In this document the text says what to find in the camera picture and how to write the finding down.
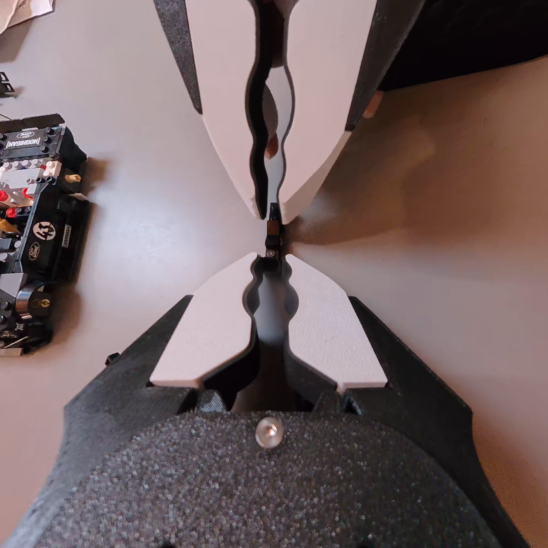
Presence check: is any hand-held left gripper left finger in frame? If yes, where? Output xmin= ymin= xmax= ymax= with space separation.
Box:
xmin=150 ymin=253 xmax=261 ymax=388

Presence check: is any black lego car model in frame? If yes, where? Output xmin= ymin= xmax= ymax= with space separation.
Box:
xmin=0 ymin=113 xmax=90 ymax=357

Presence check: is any white sticker sheet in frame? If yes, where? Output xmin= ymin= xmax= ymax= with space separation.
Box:
xmin=0 ymin=0 xmax=55 ymax=34

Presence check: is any person's right hand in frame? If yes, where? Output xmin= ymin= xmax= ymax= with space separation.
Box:
xmin=362 ymin=89 xmax=384 ymax=120

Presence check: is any long black lego plate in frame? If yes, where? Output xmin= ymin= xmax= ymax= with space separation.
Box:
xmin=265 ymin=203 xmax=283 ymax=275

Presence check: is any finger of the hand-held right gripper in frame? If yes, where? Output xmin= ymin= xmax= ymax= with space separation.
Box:
xmin=184 ymin=0 xmax=275 ymax=221
xmin=276 ymin=0 xmax=380 ymax=226

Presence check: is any black mesh pad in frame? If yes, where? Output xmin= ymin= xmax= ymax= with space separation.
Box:
xmin=377 ymin=0 xmax=548 ymax=91

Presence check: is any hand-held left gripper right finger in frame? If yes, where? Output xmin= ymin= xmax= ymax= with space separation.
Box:
xmin=283 ymin=255 xmax=389 ymax=394

